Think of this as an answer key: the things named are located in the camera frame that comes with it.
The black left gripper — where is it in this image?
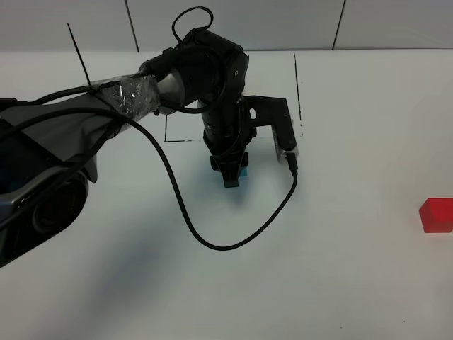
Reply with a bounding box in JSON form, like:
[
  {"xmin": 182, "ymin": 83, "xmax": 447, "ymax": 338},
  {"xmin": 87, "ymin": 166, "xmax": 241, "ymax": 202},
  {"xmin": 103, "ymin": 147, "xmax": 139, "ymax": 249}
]
[{"xmin": 202, "ymin": 96, "xmax": 256, "ymax": 188}]

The red cube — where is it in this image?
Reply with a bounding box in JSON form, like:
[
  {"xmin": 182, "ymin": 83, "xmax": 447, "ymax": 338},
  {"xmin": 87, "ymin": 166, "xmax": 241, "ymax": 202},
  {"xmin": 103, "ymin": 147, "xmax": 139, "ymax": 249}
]
[{"xmin": 419, "ymin": 198, "xmax": 453, "ymax": 233}]

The blue cube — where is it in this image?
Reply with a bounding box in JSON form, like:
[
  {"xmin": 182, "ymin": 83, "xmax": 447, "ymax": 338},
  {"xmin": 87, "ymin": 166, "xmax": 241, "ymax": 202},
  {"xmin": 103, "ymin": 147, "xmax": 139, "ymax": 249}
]
[{"xmin": 214, "ymin": 168, "xmax": 248, "ymax": 178}]

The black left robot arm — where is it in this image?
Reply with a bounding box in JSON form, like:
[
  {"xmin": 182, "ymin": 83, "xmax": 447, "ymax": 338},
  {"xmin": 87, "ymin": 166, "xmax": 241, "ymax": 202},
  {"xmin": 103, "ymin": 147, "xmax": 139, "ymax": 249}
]
[{"xmin": 1, "ymin": 29, "xmax": 251, "ymax": 265}]

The black left camera cable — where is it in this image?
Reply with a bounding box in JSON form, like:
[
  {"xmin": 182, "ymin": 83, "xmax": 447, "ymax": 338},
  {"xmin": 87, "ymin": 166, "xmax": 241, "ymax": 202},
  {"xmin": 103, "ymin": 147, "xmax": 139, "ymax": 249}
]
[{"xmin": 10, "ymin": 106, "xmax": 300, "ymax": 251}]

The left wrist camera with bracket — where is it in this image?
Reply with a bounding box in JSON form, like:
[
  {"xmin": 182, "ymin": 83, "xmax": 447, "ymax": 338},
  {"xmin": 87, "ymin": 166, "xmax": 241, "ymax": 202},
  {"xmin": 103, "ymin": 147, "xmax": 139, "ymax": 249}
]
[{"xmin": 245, "ymin": 96, "xmax": 298, "ymax": 168}]

